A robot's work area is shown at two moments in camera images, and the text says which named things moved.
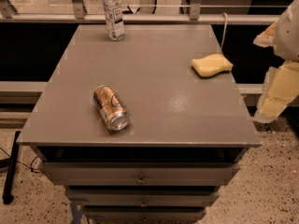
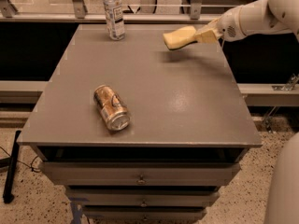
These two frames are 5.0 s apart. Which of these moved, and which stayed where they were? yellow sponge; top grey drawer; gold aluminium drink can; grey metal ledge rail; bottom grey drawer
Moved: yellow sponge
Stayed: gold aluminium drink can; bottom grey drawer; top grey drawer; grey metal ledge rail
